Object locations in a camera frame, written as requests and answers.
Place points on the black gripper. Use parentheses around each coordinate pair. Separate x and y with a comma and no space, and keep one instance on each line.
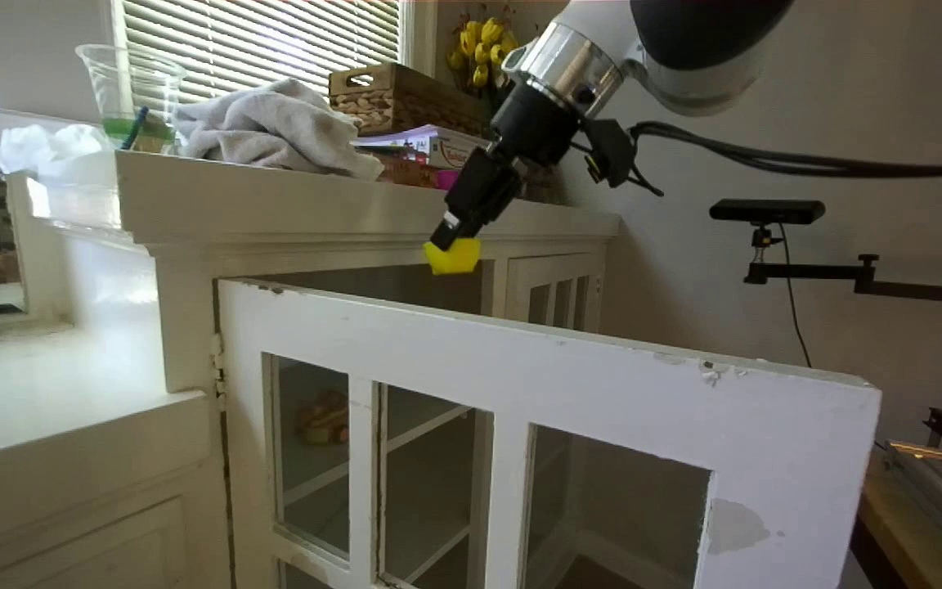
(538,125)

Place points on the small yellow bowl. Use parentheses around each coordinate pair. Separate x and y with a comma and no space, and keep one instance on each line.
(454,260)

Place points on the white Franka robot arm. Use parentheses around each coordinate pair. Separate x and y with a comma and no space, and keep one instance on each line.
(712,42)

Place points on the pink plastic bowl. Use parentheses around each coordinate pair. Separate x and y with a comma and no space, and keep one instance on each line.
(448,178)

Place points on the white wooden cabinet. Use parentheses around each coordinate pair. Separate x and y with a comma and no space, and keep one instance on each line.
(275,196)

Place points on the white paned cabinet door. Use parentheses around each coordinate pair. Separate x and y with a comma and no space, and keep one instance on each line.
(605,382)

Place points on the stack of papers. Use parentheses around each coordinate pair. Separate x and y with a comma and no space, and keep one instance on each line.
(417,138)

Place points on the brown wicker basket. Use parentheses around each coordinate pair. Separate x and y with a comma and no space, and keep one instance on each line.
(394,100)

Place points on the yellow artificial flowers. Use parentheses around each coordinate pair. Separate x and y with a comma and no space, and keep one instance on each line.
(490,36)

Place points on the gray crumpled towel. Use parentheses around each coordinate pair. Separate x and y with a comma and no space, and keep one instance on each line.
(275,125)

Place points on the white window blinds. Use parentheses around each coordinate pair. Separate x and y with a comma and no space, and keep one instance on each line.
(262,42)

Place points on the small green plastic item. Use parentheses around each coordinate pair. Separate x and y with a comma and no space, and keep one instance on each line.
(128,131)

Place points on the clear plastic cup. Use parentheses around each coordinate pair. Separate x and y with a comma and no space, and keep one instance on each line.
(112,77)

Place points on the white crumpled plastic bag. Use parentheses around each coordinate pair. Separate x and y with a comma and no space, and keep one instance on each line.
(52,149)

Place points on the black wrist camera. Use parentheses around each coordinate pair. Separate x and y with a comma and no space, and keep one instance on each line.
(606,150)

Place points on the black stereo camera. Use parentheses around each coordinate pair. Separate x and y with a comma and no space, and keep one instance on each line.
(767,211)

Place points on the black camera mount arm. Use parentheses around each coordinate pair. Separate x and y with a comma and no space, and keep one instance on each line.
(907,284)

